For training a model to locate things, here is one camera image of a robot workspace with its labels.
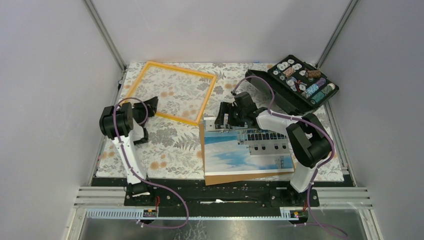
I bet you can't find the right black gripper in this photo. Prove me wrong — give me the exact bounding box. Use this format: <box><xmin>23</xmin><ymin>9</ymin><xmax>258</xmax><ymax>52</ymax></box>
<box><xmin>214</xmin><ymin>102</ymin><xmax>246</xmax><ymax>128</ymax></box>

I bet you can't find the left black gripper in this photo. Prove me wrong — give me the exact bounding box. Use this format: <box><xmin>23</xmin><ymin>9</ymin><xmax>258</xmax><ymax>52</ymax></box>
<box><xmin>132</xmin><ymin>95</ymin><xmax>158</xmax><ymax>127</ymax></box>

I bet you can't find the orange picture frame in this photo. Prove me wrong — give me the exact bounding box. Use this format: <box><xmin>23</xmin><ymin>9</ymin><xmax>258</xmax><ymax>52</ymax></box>
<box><xmin>125</xmin><ymin>61</ymin><xmax>217</xmax><ymax>126</ymax></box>

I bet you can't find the sky building photo print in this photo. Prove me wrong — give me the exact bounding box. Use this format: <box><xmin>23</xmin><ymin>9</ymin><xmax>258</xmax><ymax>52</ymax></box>
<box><xmin>202</xmin><ymin>116</ymin><xmax>296</xmax><ymax>176</ymax></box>

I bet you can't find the brown cardboard backing board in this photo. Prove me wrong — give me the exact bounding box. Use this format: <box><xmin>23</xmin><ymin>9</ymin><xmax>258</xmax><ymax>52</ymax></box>
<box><xmin>198</xmin><ymin>123</ymin><xmax>297</xmax><ymax>186</ymax></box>

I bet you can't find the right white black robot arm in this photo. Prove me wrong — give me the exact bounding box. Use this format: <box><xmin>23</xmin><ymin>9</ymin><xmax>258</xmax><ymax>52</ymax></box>
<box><xmin>214</xmin><ymin>91</ymin><xmax>335</xmax><ymax>206</ymax></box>

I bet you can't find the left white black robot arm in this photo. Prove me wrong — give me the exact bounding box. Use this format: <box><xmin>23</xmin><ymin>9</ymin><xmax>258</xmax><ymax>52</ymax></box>
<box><xmin>99</xmin><ymin>96</ymin><xmax>159</xmax><ymax>206</ymax></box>

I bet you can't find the black poker chip case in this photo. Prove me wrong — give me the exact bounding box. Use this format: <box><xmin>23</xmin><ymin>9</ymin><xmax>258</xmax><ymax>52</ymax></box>
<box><xmin>245</xmin><ymin>54</ymin><xmax>339</xmax><ymax>115</ymax></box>

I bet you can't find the brown poker chip stack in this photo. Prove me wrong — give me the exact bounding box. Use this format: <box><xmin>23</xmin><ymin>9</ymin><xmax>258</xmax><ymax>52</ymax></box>
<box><xmin>304</xmin><ymin>70</ymin><xmax>322</xmax><ymax>79</ymax></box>

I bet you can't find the teal poker chip stack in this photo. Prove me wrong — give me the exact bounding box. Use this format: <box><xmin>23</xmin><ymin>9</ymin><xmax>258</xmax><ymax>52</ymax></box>
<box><xmin>310</xmin><ymin>83</ymin><xmax>336</xmax><ymax>105</ymax></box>

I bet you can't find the purple poker chip stack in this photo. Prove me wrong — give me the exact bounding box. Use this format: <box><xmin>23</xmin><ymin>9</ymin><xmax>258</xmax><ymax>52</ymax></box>
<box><xmin>312</xmin><ymin>77</ymin><xmax>327</xmax><ymax>90</ymax></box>

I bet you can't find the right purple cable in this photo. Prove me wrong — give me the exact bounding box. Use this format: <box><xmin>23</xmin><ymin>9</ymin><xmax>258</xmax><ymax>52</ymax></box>
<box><xmin>231</xmin><ymin>75</ymin><xmax>350</xmax><ymax>240</ymax></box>

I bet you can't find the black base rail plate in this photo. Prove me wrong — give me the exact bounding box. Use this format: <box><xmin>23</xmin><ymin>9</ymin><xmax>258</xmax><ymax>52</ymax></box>
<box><xmin>124</xmin><ymin>179</ymin><xmax>320</xmax><ymax>218</ymax></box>

